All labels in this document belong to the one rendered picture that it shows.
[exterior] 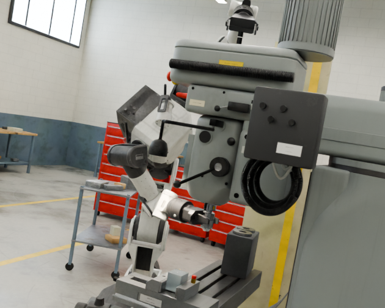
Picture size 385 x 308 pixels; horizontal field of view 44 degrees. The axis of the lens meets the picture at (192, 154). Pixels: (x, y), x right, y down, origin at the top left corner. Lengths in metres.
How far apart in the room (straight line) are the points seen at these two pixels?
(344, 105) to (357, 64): 9.32
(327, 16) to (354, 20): 9.44
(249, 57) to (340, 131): 0.39
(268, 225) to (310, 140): 2.24
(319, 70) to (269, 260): 1.40
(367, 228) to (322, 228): 0.13
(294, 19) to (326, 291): 0.89
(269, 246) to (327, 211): 2.05
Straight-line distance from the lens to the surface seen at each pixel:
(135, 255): 2.56
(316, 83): 3.50
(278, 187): 1.62
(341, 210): 1.53
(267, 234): 3.56
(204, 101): 1.71
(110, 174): 7.35
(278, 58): 1.65
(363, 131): 1.60
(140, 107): 2.20
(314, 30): 1.69
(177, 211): 1.88
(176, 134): 2.15
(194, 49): 1.75
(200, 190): 1.74
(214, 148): 1.71
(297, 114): 1.36
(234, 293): 2.03
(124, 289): 1.73
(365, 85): 10.84
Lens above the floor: 1.57
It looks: 3 degrees down
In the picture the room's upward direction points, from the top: 10 degrees clockwise
